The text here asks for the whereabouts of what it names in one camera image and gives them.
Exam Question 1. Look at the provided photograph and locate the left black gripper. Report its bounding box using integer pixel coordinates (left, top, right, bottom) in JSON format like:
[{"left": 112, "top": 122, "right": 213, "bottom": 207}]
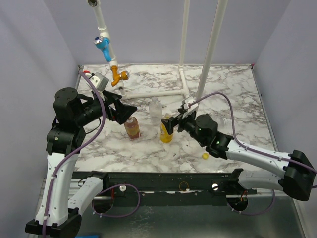
[{"left": 76, "top": 88, "right": 138, "bottom": 126}]

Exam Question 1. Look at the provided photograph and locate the yellow labelled bottle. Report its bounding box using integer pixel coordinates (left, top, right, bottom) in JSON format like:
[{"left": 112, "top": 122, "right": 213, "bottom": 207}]
[{"left": 160, "top": 123, "right": 173, "bottom": 143}]

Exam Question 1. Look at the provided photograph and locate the small clear plastic bottle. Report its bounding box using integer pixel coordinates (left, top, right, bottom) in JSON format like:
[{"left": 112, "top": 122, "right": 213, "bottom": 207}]
[{"left": 149, "top": 97, "right": 162, "bottom": 125}]

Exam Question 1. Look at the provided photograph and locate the red gold labelled bottle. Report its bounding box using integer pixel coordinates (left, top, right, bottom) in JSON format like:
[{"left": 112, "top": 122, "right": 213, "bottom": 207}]
[{"left": 124, "top": 117, "right": 140, "bottom": 140}]

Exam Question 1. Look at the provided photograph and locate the yellow bottle cap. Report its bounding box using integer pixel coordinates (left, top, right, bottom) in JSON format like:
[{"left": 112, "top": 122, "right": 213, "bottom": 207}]
[{"left": 202, "top": 153, "right": 209, "bottom": 160}]

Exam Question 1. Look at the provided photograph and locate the large clear plastic bottle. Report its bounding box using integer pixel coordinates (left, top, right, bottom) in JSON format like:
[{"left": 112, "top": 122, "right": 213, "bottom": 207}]
[{"left": 215, "top": 117, "right": 226, "bottom": 127}]

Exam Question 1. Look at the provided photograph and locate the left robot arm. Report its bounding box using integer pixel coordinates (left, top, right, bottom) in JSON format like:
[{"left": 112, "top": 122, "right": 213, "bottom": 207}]
[{"left": 25, "top": 87, "right": 137, "bottom": 238}]

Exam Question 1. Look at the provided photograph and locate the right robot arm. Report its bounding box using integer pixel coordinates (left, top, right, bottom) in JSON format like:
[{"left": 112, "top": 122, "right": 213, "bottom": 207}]
[{"left": 161, "top": 113, "right": 316, "bottom": 201}]

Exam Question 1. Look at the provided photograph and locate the orange plastic faucet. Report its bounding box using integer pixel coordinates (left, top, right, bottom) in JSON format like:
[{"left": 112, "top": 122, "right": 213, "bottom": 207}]
[{"left": 110, "top": 65, "right": 130, "bottom": 87}]

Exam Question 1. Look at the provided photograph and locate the blue plastic faucet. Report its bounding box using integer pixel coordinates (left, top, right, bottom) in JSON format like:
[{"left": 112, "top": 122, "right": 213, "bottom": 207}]
[{"left": 94, "top": 36, "right": 112, "bottom": 62}]

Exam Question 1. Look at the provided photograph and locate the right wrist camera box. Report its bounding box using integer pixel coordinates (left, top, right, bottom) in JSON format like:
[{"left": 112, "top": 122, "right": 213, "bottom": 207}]
[{"left": 181, "top": 97, "right": 198, "bottom": 118}]

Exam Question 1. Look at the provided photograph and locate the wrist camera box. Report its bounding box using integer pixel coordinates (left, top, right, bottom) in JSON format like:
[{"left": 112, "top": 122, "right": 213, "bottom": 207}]
[
  {"left": 181, "top": 97, "right": 198, "bottom": 118},
  {"left": 90, "top": 73, "right": 109, "bottom": 92}
]

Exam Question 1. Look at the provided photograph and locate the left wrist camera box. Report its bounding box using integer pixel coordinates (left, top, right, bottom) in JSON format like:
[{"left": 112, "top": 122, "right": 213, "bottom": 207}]
[{"left": 90, "top": 73, "right": 109, "bottom": 92}]

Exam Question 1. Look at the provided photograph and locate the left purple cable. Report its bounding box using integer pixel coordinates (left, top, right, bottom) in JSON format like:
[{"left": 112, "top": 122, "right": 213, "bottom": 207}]
[{"left": 42, "top": 70, "right": 141, "bottom": 238}]

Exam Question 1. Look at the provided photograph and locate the purple cable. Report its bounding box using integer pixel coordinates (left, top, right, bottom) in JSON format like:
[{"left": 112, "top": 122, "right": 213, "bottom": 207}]
[
  {"left": 42, "top": 70, "right": 141, "bottom": 238},
  {"left": 188, "top": 92, "right": 317, "bottom": 216}
]

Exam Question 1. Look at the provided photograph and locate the white pvc pipe frame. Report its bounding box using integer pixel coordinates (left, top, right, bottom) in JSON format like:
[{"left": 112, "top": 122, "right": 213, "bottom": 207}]
[{"left": 86, "top": 0, "right": 228, "bottom": 100}]

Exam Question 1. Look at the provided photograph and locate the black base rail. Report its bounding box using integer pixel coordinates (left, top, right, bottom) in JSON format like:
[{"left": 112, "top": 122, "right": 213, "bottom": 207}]
[{"left": 72, "top": 169, "right": 257, "bottom": 207}]

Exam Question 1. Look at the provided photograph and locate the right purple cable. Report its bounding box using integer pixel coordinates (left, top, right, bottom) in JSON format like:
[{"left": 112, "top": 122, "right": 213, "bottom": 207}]
[{"left": 188, "top": 92, "right": 317, "bottom": 216}]

